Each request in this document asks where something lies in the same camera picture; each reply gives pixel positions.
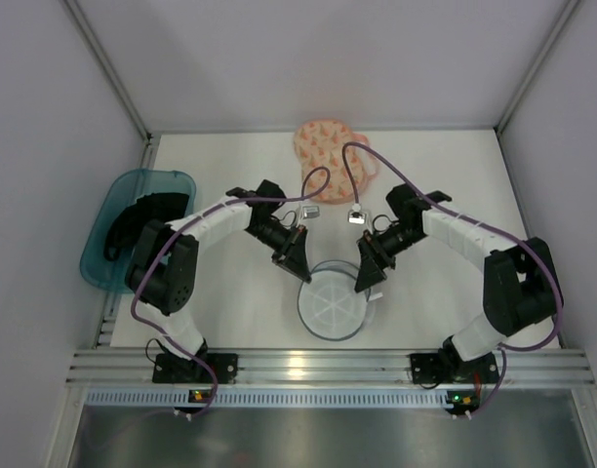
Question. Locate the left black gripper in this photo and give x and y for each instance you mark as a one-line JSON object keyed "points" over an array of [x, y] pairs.
{"points": [[293, 257]]}

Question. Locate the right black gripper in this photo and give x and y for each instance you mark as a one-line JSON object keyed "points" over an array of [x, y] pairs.
{"points": [[375, 249]]}

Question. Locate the black bra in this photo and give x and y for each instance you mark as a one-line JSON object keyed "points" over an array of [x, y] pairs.
{"points": [[125, 230]]}

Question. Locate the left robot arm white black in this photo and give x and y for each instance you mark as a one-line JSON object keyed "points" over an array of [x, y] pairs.
{"points": [[163, 268]]}

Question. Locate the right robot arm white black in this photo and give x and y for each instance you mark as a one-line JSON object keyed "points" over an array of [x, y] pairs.
{"points": [[520, 286]]}

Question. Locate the teal plastic bin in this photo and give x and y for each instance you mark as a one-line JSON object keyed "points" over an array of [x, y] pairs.
{"points": [[133, 199]]}

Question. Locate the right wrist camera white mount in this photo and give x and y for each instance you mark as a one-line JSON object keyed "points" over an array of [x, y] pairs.
{"points": [[358, 216]]}

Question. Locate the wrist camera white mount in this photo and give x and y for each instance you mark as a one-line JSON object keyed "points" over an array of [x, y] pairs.
{"points": [[308, 212], [358, 216]]}

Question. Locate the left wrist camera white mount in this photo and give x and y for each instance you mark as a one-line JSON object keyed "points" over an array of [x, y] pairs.
{"points": [[308, 212]]}

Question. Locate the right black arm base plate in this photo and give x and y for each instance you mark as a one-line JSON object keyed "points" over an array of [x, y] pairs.
{"points": [[431, 369]]}

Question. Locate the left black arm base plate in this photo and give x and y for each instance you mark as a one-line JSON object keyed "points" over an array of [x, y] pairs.
{"points": [[171, 369]]}

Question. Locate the white slotted cable duct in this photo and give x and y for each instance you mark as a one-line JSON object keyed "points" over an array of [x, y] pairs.
{"points": [[279, 398]]}

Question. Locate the aluminium mounting rail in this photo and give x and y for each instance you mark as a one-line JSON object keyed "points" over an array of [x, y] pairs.
{"points": [[384, 368]]}

